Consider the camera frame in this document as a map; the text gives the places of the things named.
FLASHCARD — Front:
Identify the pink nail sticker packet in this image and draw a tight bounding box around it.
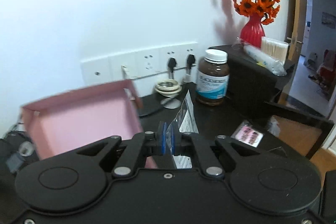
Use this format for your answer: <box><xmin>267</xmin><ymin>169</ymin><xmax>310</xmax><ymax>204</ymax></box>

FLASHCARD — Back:
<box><xmin>231</xmin><ymin>120</ymin><xmax>264</xmax><ymax>148</ymax></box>

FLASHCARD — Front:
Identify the black power plug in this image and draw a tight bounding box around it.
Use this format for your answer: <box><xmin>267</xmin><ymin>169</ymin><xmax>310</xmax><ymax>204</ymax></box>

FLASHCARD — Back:
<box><xmin>167</xmin><ymin>57</ymin><xmax>177</xmax><ymax>79</ymax></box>
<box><xmin>184</xmin><ymin>54</ymin><xmax>195</xmax><ymax>83</ymax></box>

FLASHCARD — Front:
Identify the brown supplement bottle white cap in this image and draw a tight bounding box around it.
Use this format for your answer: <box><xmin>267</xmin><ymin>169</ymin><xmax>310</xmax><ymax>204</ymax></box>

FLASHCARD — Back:
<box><xmin>196</xmin><ymin>49</ymin><xmax>230</xmax><ymax>106</ymax></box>

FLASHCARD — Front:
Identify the black side cabinet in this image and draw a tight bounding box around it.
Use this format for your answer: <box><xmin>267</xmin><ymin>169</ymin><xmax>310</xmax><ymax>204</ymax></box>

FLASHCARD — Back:
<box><xmin>213</xmin><ymin>45</ymin><xmax>294</xmax><ymax>103</ymax></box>

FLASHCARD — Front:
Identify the pink cardboard box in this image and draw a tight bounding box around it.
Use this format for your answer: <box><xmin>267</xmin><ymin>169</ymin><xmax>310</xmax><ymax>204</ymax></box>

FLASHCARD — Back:
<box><xmin>22</xmin><ymin>80</ymin><xmax>143</xmax><ymax>160</ymax></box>

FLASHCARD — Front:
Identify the clear plastic wrapped roll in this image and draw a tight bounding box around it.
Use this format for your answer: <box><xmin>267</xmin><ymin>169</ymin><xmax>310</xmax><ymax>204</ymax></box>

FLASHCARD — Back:
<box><xmin>243</xmin><ymin>43</ymin><xmax>286</xmax><ymax>76</ymax></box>

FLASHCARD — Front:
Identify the red vase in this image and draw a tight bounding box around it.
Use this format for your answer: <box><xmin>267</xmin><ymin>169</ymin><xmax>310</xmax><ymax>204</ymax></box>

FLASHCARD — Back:
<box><xmin>240</xmin><ymin>14</ymin><xmax>265</xmax><ymax>48</ymax></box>

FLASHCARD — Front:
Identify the cotton swab box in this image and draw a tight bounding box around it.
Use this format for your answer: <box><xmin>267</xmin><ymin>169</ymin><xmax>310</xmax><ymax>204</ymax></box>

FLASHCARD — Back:
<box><xmin>261</xmin><ymin>36</ymin><xmax>289</xmax><ymax>64</ymax></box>

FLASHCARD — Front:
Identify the wooden door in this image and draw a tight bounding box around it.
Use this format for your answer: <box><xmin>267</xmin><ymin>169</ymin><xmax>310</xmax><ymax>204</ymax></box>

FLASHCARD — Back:
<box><xmin>288</xmin><ymin>0</ymin><xmax>307</xmax><ymax>63</ymax></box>

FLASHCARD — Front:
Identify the white wall socket panel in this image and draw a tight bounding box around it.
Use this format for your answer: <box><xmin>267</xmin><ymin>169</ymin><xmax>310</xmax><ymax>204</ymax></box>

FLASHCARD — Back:
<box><xmin>80</xmin><ymin>42</ymin><xmax>198</xmax><ymax>85</ymax></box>

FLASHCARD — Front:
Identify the white cable plug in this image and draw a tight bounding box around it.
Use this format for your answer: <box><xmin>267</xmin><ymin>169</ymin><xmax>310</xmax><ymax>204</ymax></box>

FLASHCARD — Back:
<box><xmin>121</xmin><ymin>65</ymin><xmax>131</xmax><ymax>79</ymax></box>

